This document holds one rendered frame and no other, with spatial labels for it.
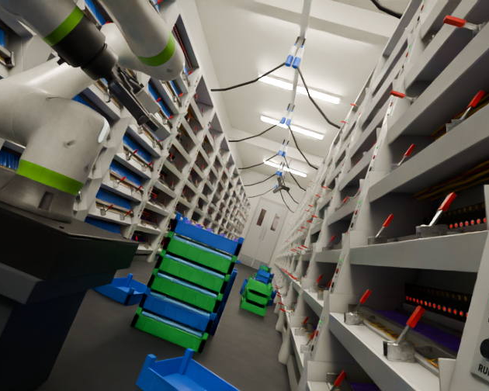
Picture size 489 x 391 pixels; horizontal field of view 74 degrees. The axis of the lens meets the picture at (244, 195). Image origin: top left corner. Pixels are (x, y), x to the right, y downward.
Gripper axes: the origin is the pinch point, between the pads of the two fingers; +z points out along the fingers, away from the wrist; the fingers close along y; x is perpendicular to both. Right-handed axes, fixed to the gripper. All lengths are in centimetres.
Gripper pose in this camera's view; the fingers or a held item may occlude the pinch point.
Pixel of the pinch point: (158, 120)
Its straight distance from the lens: 85.2
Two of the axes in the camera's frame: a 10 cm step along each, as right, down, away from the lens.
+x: 8.0, -5.8, -1.3
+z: 4.9, 5.1, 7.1
